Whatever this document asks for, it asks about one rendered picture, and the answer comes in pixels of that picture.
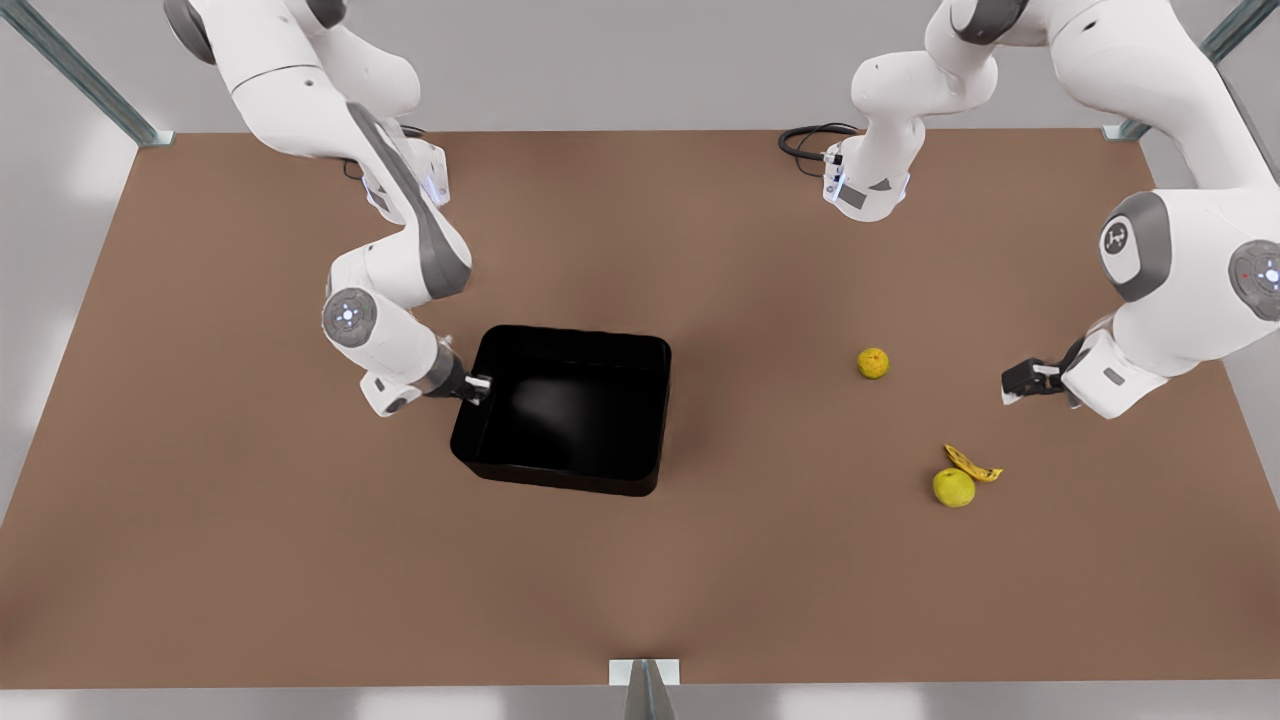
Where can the black rectangular tray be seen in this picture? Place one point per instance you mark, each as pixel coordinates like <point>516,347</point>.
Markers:
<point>565,410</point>

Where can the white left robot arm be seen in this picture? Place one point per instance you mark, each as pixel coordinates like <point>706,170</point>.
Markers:
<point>1180,250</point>

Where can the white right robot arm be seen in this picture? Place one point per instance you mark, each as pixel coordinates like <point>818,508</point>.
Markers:
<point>300,100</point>

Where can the yellow banana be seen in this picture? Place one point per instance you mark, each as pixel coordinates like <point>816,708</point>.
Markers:
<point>970,464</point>

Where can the yellow-green apple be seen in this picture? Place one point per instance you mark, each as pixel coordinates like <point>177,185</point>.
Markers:
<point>953,488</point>

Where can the orange round fruit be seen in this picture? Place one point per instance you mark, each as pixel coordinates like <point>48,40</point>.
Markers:
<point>873,363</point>

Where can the silver frame post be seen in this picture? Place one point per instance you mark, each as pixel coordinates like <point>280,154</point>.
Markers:
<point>85,75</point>
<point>645,690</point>
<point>1215,50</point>

